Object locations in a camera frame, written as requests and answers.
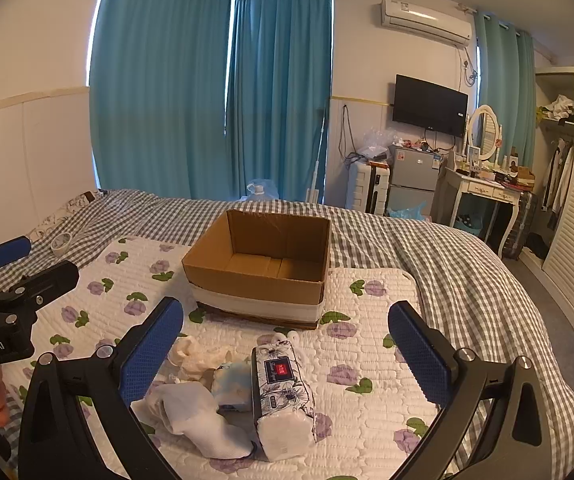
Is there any cream lace cloth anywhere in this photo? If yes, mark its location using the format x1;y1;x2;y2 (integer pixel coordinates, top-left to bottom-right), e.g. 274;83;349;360
168;336;235;382

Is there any roll of tape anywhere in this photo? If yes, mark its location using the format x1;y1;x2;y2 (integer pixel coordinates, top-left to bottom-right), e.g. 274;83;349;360
49;233;73;257

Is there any patterned pillow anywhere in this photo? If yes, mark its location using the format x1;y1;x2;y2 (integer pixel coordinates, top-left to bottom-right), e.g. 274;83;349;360
26;190;104;243

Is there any grey checked bed cover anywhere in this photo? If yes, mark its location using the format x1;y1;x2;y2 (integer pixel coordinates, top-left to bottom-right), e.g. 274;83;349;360
0;187;574;480

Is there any white floral quilted mat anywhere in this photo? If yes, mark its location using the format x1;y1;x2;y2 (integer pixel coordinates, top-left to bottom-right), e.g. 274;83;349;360
32;238;438;479

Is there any white wardrobe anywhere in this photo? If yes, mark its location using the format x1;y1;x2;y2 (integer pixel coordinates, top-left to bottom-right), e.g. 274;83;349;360
520;66;574;329

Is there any blue plastic bag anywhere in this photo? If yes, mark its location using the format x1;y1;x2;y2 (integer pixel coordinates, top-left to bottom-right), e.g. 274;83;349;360
388;203;427;221

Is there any open cardboard box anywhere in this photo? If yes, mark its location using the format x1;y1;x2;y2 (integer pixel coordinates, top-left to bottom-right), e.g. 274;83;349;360
182;209;331;330

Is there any white dressing table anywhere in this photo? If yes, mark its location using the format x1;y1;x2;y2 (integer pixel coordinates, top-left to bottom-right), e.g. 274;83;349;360
431;164;520;257

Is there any teal curtain left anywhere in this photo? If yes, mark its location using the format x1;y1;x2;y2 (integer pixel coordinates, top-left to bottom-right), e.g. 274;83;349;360
89;0;230;200

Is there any teal curtain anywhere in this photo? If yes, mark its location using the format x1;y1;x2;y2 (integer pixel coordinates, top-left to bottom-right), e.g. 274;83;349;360
89;0;230;200
226;0;334;202
474;11;536;167

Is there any large water bottle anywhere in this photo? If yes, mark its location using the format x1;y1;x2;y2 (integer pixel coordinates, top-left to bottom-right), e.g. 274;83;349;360
240;179;279;202

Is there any grey mini fridge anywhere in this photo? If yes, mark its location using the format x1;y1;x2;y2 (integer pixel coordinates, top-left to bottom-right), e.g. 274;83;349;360
387;145;441;217

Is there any white suitcase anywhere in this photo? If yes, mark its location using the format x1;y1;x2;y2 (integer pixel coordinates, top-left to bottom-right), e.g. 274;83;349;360
345;160;390;216

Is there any teal curtain middle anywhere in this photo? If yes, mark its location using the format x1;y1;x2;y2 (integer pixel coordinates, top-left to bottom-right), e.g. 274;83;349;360
226;0;334;202

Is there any white oval vanity mirror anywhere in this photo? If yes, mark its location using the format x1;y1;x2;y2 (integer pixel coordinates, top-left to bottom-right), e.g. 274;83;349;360
465;104;503;164

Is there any teal curtain right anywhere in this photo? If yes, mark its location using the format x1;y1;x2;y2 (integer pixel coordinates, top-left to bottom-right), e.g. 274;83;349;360
474;11;536;167

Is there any white air conditioner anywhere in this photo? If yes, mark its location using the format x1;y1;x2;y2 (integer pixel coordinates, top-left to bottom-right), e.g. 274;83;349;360
380;0;472;47

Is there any black wall television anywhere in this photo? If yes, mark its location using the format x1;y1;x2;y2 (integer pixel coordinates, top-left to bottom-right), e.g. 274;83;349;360
392;75;468;138

